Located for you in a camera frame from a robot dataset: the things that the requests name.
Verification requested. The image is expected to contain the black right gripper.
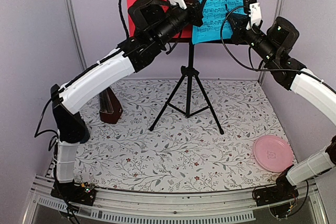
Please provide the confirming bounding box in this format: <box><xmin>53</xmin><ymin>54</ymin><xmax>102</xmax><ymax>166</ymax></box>
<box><xmin>226</xmin><ymin>12</ymin><xmax>277</xmax><ymax>64</ymax></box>

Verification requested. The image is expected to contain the black music stand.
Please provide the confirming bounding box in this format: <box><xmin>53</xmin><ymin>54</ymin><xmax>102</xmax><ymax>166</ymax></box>
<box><xmin>149</xmin><ymin>37</ymin><xmax>224</xmax><ymax>134</ymax></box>

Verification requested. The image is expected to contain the brown wooden metronome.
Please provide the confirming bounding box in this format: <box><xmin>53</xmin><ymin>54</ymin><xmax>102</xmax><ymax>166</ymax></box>
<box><xmin>99</xmin><ymin>87</ymin><xmax>123</xmax><ymax>124</ymax></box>

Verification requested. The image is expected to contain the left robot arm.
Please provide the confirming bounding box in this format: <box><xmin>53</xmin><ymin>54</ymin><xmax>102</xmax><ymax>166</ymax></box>
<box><xmin>49</xmin><ymin>0</ymin><xmax>206</xmax><ymax>205</ymax></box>

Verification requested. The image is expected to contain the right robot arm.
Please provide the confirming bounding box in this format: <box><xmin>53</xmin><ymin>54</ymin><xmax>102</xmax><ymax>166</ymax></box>
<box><xmin>224</xmin><ymin>11</ymin><xmax>335</xmax><ymax>201</ymax></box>

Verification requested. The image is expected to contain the pink plastic plate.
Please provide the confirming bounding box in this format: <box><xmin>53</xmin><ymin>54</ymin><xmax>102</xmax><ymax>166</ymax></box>
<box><xmin>253</xmin><ymin>135</ymin><xmax>293</xmax><ymax>173</ymax></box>

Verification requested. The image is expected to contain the dark blue mug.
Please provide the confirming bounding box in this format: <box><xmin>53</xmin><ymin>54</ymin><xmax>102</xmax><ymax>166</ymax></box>
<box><xmin>80</xmin><ymin>127</ymin><xmax>90</xmax><ymax>144</ymax></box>

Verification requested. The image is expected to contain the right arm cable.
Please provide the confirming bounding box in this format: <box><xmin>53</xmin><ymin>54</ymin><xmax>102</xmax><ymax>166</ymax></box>
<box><xmin>219</xmin><ymin>5</ymin><xmax>302</xmax><ymax>73</ymax></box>

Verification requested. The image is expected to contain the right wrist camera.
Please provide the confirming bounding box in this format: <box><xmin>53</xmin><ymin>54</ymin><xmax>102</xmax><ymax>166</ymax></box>
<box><xmin>243</xmin><ymin>0</ymin><xmax>263</xmax><ymax>30</ymax></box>

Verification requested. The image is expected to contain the right aluminium frame post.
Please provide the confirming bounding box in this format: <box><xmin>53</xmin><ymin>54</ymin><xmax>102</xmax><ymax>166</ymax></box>
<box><xmin>258</xmin><ymin>0</ymin><xmax>289</xmax><ymax>83</ymax></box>

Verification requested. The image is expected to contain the aluminium frame post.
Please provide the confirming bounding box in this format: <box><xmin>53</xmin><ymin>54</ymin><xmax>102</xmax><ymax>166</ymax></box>
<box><xmin>258</xmin><ymin>0</ymin><xmax>289</xmax><ymax>83</ymax></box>
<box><xmin>64</xmin><ymin>0</ymin><xmax>87</xmax><ymax>70</ymax></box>

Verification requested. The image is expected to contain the left aluminium frame post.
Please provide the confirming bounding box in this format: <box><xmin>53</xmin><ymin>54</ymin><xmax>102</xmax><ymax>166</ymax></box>
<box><xmin>64</xmin><ymin>0</ymin><xmax>87</xmax><ymax>70</ymax></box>

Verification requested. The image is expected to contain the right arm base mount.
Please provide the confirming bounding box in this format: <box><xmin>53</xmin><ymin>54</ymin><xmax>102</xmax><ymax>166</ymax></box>
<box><xmin>252</xmin><ymin>185</ymin><xmax>299</xmax><ymax>219</ymax></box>

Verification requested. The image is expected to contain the front aluminium rail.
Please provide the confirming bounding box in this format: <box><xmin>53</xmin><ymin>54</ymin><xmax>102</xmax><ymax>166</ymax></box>
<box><xmin>22</xmin><ymin>175</ymin><xmax>329</xmax><ymax>224</ymax></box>

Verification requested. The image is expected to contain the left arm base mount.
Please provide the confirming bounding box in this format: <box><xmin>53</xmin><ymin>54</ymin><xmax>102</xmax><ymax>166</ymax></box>
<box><xmin>50</xmin><ymin>181</ymin><xmax>97</xmax><ymax>206</ymax></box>

